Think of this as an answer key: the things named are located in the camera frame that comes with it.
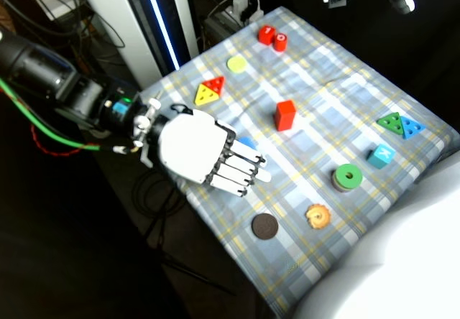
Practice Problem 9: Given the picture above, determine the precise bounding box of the blue wooden block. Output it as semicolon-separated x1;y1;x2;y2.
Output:
238;136;258;151

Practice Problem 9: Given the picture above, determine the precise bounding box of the red rectangular block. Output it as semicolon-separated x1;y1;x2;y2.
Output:
273;99;298;132

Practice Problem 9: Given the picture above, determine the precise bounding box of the yellow triangle block with holes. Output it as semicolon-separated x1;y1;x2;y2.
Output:
193;83;221;107

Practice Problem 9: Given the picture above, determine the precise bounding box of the red triangle block with holes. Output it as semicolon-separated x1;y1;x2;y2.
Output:
201;75;226;96

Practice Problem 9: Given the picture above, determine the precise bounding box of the green triangle block with holes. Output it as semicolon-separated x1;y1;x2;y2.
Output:
376;111;405;136

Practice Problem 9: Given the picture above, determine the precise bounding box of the blue triangle block with holes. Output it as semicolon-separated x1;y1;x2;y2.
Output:
400;116;427;140

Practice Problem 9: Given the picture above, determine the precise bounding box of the light green sandwich cookie toy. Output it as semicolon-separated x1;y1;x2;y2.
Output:
226;55;248;74

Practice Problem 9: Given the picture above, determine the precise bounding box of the blue plaid cloth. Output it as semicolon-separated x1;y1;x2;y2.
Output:
138;6;452;319

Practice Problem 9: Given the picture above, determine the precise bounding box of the dark brown sandwich cookie toy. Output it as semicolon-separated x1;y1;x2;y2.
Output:
251;213;280;241

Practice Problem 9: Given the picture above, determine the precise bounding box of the grey electrical box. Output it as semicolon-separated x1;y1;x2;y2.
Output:
200;9;249;52

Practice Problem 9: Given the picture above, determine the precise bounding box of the red cylinder letter Q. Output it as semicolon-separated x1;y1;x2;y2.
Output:
272;32;288;52

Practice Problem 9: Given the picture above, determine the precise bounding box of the red cube number 1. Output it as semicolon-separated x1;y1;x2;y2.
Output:
257;24;277;46

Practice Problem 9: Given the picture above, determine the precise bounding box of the white column with blue strip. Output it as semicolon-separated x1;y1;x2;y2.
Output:
71;0;201;88

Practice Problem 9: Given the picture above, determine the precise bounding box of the flower shaped biscuit toy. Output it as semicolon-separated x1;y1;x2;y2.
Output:
305;203;331;230

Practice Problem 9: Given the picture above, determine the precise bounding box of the white power adapter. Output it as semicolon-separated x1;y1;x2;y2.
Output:
231;0;265;22

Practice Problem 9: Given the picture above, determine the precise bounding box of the teal letter K cube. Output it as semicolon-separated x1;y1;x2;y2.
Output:
366;144;396;170

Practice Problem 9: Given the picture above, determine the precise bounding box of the white robot body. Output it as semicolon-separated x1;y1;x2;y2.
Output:
290;153;460;319

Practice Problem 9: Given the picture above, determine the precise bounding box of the green cable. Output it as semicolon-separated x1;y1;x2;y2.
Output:
0;78;101;152

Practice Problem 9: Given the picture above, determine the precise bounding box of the red cable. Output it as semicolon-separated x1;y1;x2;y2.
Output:
30;124;87;157

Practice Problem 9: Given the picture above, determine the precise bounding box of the coloured rings toy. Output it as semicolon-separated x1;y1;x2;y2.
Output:
332;163;364;193

